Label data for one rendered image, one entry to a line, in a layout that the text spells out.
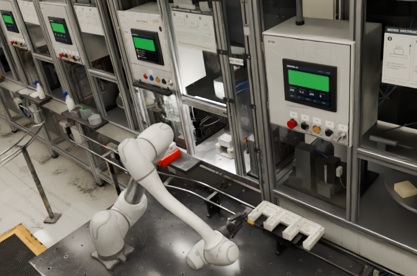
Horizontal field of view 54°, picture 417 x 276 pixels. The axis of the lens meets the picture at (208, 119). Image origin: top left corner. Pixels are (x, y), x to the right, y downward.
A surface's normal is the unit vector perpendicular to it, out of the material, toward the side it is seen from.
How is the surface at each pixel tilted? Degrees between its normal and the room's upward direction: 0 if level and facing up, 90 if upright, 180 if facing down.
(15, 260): 0
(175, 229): 0
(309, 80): 90
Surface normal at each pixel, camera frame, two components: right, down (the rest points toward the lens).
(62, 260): -0.14, -0.87
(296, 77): -0.68, 0.43
